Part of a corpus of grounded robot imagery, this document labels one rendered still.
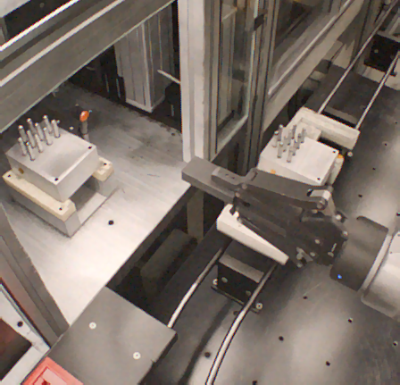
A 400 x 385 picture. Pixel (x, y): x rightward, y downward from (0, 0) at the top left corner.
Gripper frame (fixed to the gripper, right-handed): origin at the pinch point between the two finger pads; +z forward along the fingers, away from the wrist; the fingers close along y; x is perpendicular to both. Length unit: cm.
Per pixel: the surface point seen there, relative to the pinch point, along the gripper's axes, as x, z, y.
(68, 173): 2.0, 25.0, -12.9
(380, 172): -61, -15, -47
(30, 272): 19.4, 13.2, -6.3
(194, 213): -65, 47, -115
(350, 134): -47, -6, -27
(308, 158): -30.8, -2.3, -22.7
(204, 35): -18.8, 13.4, 4.7
